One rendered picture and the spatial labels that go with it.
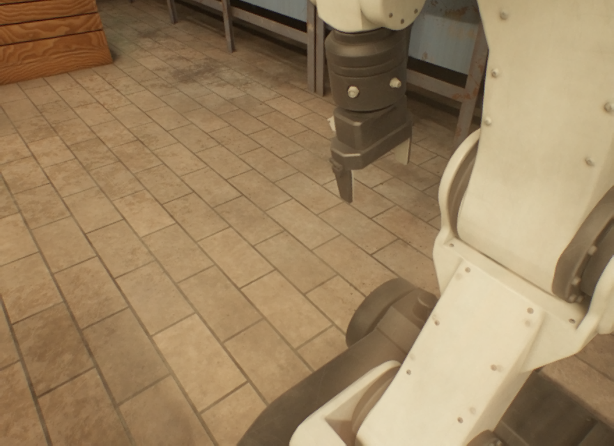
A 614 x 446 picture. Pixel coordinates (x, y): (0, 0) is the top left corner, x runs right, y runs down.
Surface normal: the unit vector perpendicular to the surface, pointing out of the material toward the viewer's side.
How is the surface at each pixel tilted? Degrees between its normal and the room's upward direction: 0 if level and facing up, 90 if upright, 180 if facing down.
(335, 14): 101
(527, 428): 0
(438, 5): 90
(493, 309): 60
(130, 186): 0
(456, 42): 90
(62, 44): 90
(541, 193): 88
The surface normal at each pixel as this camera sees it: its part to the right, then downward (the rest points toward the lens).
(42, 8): 0.62, 0.47
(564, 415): -0.01, -0.79
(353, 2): -0.78, 0.52
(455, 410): -0.69, -0.07
